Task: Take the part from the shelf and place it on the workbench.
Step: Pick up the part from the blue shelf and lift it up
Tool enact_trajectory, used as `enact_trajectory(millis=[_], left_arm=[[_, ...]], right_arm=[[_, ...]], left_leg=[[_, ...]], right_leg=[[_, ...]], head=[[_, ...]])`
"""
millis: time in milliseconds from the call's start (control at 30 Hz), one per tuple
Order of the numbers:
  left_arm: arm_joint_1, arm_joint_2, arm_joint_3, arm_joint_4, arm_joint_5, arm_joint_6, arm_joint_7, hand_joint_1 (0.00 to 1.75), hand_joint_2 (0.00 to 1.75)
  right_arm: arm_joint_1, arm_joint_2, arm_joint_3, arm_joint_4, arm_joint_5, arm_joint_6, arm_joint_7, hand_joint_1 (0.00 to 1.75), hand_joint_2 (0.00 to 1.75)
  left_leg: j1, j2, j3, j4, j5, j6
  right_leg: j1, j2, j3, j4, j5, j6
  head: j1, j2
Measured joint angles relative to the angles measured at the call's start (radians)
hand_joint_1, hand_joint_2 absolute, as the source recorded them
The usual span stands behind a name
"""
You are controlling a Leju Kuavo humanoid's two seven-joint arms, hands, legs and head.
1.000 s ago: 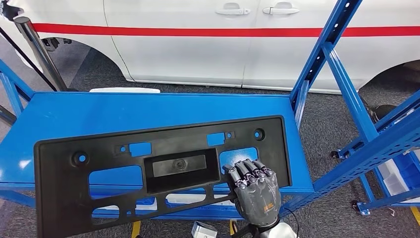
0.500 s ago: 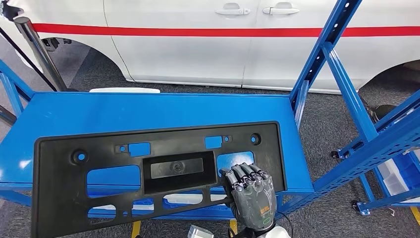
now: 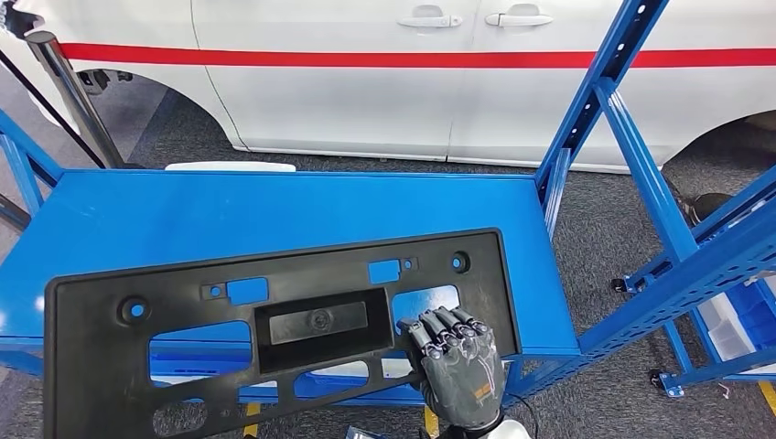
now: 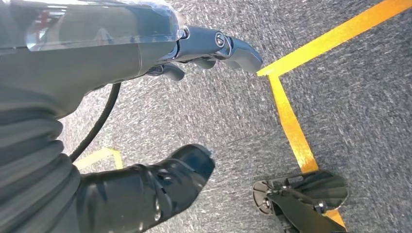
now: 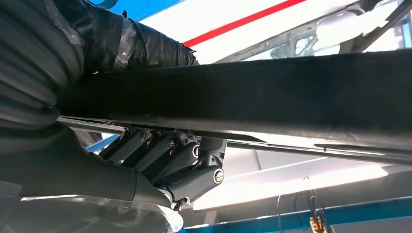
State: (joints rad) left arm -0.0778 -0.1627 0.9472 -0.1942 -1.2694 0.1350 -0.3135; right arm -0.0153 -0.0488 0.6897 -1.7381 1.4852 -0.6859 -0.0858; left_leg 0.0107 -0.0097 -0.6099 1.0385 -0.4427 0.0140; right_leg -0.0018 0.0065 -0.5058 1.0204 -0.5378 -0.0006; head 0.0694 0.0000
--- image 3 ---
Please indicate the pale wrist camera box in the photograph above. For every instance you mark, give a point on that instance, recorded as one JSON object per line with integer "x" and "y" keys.
{"x": 364, "y": 434}

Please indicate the blue wheeled shelf rack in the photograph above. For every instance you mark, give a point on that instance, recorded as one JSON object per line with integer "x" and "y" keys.
{"x": 678, "y": 354}

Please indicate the white plastic bin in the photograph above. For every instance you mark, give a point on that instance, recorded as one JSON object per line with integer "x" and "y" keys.
{"x": 230, "y": 166}
{"x": 339, "y": 371}
{"x": 726, "y": 332}

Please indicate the black plastic plate bracket part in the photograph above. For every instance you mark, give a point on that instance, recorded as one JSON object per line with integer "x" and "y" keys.
{"x": 91, "y": 363}

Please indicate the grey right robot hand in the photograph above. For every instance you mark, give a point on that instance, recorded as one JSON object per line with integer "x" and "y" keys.
{"x": 464, "y": 375}

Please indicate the blue plastic bin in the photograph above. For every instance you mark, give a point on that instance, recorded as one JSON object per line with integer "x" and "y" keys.
{"x": 200, "y": 366}
{"x": 758, "y": 312}

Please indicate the black stanchion belt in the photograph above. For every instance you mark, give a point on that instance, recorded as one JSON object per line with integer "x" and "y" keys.
{"x": 53, "y": 110}

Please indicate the yellow floor tape square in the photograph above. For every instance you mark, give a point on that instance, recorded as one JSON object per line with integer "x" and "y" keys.
{"x": 768, "y": 399}

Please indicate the black curved plastic part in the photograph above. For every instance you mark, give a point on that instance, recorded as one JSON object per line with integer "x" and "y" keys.
{"x": 712, "y": 209}

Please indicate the white car with red stripe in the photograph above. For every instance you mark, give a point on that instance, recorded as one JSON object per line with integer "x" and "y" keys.
{"x": 333, "y": 103}

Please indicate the blue metal shelf rack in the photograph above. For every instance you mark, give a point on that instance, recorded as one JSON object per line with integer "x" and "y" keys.
{"x": 182, "y": 206}

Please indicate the small white floor scrap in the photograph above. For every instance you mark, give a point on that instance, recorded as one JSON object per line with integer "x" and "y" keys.
{"x": 724, "y": 391}

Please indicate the chrome stanchion pole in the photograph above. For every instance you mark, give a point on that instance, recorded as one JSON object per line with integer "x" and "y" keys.
{"x": 71, "y": 97}

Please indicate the grey slanted metal bar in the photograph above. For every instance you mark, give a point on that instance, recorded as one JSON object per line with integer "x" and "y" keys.
{"x": 9, "y": 213}

